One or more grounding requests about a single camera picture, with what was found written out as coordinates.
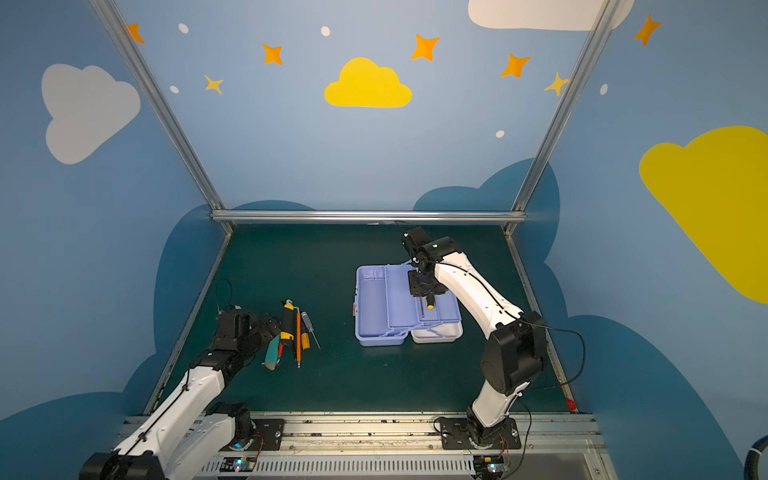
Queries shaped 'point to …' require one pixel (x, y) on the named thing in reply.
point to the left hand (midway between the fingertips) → (273, 327)
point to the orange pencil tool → (298, 337)
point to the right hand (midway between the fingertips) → (427, 286)
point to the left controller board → (237, 464)
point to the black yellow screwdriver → (430, 299)
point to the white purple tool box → (388, 315)
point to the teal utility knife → (272, 354)
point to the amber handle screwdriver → (305, 341)
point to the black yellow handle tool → (287, 332)
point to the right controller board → (488, 466)
